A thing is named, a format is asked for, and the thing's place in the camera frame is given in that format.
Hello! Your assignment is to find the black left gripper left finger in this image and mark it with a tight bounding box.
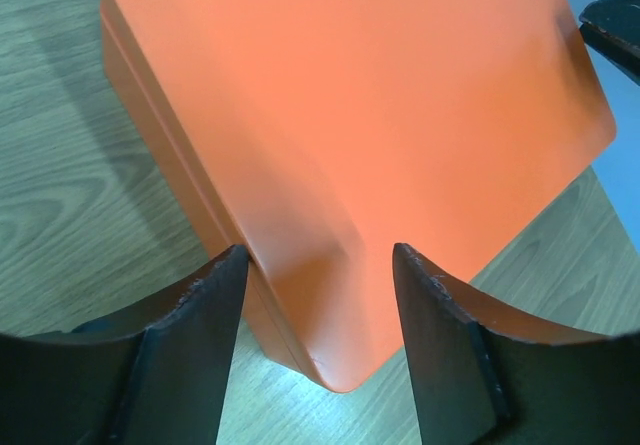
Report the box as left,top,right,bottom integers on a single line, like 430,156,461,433
1,245,249,444

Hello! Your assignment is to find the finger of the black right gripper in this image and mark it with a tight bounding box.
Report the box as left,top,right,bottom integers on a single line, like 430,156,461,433
579,0,640,85

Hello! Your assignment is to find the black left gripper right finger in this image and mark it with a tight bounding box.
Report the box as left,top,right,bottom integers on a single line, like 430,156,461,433
392,243,639,444

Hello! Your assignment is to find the orange chocolate box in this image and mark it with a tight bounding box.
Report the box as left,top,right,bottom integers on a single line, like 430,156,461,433
100,6,323,385

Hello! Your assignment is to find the orange box lid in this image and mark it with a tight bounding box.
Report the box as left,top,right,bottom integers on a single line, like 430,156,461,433
100,0,616,392

